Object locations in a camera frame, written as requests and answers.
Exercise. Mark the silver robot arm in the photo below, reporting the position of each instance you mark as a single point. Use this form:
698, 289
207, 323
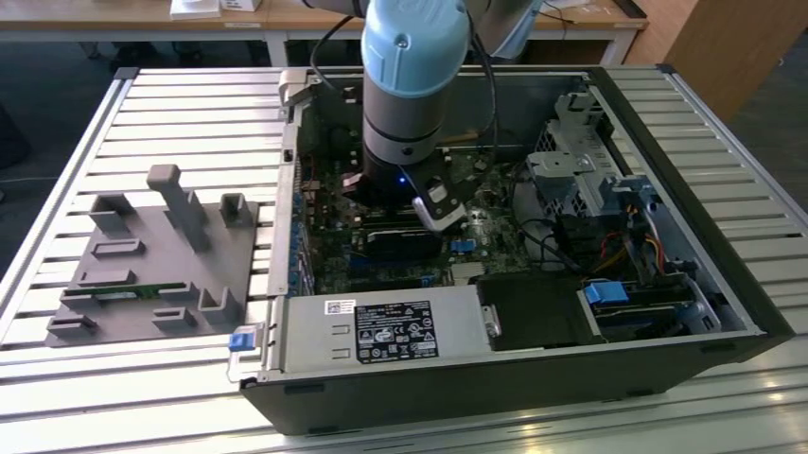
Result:
403, 57

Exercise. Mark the black graphics card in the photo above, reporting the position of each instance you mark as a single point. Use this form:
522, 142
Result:
398, 246

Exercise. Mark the blue motherboard connector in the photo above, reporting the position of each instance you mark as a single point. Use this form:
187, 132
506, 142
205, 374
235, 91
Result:
462, 245

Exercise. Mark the green motherboard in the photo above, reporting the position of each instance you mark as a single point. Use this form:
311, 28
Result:
498, 227

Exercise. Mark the small silver heatsink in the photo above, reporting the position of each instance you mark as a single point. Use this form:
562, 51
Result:
467, 269

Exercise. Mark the silver metal drive cage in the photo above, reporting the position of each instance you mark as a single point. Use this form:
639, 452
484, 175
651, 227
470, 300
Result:
558, 165

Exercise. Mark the silver power supply unit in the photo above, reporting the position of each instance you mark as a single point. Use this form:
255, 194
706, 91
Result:
315, 331

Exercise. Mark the black plastic shroud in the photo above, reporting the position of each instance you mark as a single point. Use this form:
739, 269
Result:
530, 307

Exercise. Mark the blue case latch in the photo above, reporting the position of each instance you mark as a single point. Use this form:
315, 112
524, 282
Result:
239, 343

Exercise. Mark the grey parts rack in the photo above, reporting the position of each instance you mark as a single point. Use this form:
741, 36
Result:
157, 284

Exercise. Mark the blue disk carrier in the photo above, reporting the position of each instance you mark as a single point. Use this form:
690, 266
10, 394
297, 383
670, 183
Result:
606, 293

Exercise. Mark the green RAM stick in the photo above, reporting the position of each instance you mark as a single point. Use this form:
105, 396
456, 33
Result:
145, 289

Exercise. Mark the open black PC case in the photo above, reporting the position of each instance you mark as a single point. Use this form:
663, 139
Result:
442, 402

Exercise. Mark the grey white box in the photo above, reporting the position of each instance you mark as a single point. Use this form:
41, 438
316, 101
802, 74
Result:
239, 5

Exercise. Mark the wooden desk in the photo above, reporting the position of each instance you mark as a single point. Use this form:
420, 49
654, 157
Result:
94, 19

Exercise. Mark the wooden cabinet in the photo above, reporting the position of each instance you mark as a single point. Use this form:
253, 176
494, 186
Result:
725, 47

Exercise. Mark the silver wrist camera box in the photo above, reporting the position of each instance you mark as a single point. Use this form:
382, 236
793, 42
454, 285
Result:
442, 208

